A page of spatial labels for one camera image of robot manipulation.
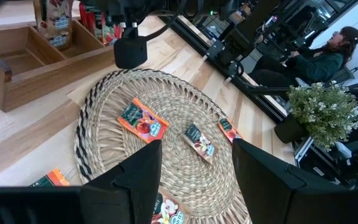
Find beige vanilla tea packet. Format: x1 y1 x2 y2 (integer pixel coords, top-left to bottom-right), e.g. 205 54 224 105
182 123 217 165
45 29 71 48
150 186 192 224

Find round woven straw placemat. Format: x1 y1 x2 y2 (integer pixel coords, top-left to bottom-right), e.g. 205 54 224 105
73 68 254 224

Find person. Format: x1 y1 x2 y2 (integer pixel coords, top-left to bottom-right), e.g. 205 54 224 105
249 26 358 88

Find tea packets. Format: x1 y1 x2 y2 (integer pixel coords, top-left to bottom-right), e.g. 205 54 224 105
33 0 75 35

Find orange peach tea packet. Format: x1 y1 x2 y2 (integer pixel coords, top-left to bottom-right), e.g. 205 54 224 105
28 167 71 187
218 117 244 144
117 98 170 144

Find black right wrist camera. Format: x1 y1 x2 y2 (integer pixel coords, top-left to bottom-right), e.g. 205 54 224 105
113 34 149 70

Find wooden tea organizer box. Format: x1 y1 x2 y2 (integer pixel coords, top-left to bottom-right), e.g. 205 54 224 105
0 17 117 113

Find black right camera cable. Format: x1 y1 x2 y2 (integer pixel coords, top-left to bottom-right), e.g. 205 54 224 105
141 0 188 40

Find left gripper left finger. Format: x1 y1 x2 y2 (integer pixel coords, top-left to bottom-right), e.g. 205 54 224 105
81 139 163 224

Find green potted plant white flowers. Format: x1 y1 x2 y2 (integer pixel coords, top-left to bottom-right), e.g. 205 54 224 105
273 80 358 153

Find silver aluminium bracket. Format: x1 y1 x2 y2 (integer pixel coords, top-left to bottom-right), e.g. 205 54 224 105
293 136 316 163

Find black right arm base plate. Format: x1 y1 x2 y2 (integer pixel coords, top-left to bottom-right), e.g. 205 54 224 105
202 39 245 85

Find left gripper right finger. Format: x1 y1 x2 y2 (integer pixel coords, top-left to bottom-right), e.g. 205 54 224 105
231 138 351 224

